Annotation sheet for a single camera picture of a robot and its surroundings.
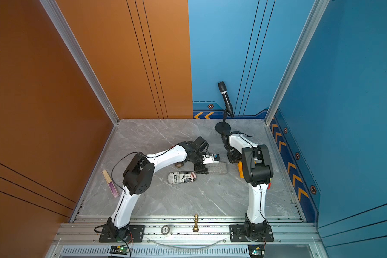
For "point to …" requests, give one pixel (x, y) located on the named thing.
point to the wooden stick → (110, 185)
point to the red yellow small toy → (269, 186)
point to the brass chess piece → (195, 227)
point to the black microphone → (228, 104)
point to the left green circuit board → (123, 249)
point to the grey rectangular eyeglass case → (217, 168)
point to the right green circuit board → (256, 250)
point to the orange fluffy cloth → (239, 165)
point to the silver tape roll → (165, 229)
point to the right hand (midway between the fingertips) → (241, 160)
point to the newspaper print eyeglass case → (182, 177)
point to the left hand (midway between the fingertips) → (207, 163)
